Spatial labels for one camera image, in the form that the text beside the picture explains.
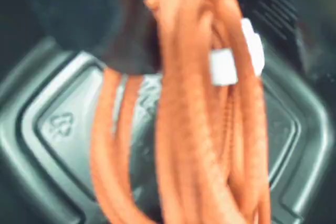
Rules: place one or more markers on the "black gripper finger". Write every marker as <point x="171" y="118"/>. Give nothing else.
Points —
<point x="105" y="19"/>
<point x="273" y="11"/>

